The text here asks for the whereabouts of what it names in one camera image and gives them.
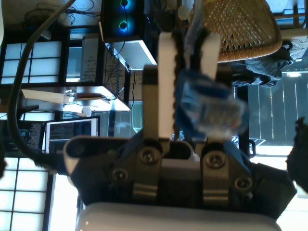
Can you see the wicker chair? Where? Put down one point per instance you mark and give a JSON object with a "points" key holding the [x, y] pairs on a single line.
{"points": [[240, 29]]}

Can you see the grey denim garment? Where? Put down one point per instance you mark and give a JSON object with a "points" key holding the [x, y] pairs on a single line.
{"points": [[260, 69]]}

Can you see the computer monitor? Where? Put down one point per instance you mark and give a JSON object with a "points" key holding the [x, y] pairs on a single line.
{"points": [[72, 132]]}

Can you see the computer case with lit fans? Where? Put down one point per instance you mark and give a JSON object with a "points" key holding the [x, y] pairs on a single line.
{"points": [[113, 14]]}

